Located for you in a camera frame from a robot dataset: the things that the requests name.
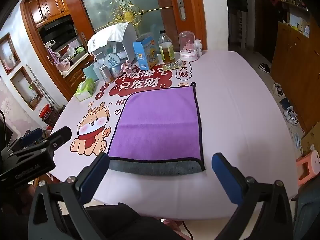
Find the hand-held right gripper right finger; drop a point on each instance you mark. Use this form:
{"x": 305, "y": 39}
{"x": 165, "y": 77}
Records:
{"x": 225, "y": 177}

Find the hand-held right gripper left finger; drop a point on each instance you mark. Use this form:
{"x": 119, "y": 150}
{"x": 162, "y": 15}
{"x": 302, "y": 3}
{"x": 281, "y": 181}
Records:
{"x": 95, "y": 173}

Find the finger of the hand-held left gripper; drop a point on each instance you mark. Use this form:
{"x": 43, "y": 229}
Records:
{"x": 32, "y": 134}
{"x": 61, "y": 134}

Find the purple towel with grey back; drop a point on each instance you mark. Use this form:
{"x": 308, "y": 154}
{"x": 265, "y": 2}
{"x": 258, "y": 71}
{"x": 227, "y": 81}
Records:
{"x": 157, "y": 127}

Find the red basket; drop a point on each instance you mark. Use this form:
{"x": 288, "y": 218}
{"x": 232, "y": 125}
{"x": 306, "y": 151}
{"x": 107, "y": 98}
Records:
{"x": 46, "y": 112}

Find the pink printed tablecloth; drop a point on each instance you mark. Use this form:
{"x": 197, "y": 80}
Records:
{"x": 237, "y": 130}

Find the green tissue box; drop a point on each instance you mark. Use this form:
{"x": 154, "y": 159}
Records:
{"x": 85, "y": 89}

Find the person's dark clothing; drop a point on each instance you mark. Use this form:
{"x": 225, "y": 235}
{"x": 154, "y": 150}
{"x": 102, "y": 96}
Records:
{"x": 120, "y": 222}

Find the teal cup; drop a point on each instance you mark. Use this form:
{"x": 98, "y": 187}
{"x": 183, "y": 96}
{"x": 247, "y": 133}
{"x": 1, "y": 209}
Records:
{"x": 87, "y": 73}

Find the pink kitchen appliance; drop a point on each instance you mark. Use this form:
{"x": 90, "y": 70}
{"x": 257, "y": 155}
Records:
{"x": 62, "y": 63}

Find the translucent plastic bottle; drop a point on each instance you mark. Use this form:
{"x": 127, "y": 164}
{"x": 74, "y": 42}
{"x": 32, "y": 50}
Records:
{"x": 96, "y": 68}

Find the small metal can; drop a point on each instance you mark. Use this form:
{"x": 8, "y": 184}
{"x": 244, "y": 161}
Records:
{"x": 106, "y": 73}

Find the blue face mask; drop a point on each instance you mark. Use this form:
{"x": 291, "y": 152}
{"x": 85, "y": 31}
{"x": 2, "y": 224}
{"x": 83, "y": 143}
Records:
{"x": 296, "y": 140}

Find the pink plastic stool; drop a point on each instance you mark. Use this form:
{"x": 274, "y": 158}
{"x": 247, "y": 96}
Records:
{"x": 309, "y": 165}

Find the blue snow globe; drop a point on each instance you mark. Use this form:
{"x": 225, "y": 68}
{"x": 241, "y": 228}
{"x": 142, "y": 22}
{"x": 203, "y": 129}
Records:
{"x": 113, "y": 63}

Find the pink figurine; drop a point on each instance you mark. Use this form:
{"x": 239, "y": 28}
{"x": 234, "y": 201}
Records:
{"x": 128, "y": 67}

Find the black range hood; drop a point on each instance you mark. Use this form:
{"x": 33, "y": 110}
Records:
{"x": 58, "y": 30}

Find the white countertop appliance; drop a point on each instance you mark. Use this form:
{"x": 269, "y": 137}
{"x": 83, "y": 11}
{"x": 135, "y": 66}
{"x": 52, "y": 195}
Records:
{"x": 117, "y": 37}

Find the black sneaker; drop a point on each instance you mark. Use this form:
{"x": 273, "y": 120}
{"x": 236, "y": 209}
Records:
{"x": 264, "y": 68}

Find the blue cardboard carton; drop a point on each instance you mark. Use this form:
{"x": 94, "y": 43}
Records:
{"x": 146, "y": 53}

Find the pill blister pack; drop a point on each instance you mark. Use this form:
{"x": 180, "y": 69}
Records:
{"x": 175, "y": 65}

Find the wooden kitchen cabinets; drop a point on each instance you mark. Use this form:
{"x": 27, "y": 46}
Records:
{"x": 47, "y": 7}

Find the white pill bottle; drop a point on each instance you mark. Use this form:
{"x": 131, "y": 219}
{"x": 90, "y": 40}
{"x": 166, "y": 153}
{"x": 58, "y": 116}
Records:
{"x": 198, "y": 47}

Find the glass bottle with yellow liquid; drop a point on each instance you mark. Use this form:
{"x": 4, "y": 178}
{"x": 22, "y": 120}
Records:
{"x": 166, "y": 47}

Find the glass dome with pink flowers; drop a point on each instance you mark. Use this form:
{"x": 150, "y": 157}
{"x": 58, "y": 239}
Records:
{"x": 187, "y": 46}

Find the wooden framed glass door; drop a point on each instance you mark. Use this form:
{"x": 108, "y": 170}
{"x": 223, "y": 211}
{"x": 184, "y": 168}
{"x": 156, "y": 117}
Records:
{"x": 125, "y": 2}

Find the wooden wall niche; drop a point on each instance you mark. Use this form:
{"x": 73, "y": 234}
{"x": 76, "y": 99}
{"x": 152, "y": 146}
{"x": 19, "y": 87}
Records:
{"x": 28, "y": 88}
{"x": 9, "y": 53}

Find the cluttered wall shelf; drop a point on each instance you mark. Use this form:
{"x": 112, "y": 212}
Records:
{"x": 297, "y": 5}

